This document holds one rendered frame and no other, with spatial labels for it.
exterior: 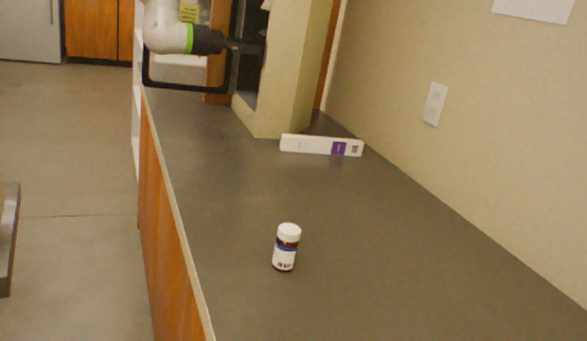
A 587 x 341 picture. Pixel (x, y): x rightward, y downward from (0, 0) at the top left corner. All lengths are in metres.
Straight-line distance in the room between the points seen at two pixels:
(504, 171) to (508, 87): 0.20
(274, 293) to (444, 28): 0.90
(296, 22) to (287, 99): 0.23
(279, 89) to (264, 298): 0.78
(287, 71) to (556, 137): 0.74
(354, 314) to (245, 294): 0.18
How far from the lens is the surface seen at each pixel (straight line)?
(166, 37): 1.35
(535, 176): 1.09
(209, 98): 1.69
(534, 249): 1.11
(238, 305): 0.71
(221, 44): 1.39
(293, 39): 1.33
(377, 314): 0.76
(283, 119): 1.39
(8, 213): 0.94
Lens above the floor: 1.40
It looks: 23 degrees down
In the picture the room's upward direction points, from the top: 10 degrees clockwise
